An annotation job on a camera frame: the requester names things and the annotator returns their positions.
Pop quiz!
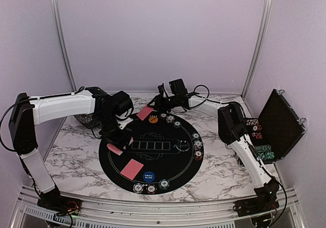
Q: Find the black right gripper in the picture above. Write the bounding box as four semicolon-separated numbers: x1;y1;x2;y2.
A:
148;94;179;113

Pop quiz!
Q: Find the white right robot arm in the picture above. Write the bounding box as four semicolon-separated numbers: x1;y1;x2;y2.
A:
148;79;280;212

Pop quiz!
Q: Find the red playing card deck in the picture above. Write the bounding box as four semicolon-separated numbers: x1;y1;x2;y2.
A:
107;144;123;156

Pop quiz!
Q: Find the round black poker mat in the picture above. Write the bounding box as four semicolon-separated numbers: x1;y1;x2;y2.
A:
99;111;204;195

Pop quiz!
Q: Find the blue small blind button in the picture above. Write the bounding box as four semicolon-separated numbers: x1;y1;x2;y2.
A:
143;172;155;183

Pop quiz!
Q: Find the red playing card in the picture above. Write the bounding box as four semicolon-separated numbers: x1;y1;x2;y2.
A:
120;159;144;180
137;105;154;121

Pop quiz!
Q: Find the black dealer button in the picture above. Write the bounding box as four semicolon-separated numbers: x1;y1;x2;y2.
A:
176;140;190;152

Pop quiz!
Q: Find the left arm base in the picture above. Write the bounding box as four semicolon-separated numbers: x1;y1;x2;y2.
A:
37;187;82;216

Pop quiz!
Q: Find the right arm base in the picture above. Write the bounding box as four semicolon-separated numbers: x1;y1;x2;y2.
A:
233;196;280;217

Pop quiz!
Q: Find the black floral patterned pouch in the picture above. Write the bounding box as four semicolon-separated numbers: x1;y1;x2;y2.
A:
74;114;97;129

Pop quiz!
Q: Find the orange big blind button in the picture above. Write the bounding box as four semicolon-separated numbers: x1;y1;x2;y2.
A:
148;117;158;124

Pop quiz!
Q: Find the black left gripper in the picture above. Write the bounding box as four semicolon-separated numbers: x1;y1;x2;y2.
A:
96;112;131;152

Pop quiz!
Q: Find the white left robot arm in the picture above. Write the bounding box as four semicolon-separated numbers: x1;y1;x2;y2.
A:
9;87;133;210

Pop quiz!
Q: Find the black poker chip case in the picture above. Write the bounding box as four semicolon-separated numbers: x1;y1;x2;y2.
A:
245;89;306;164

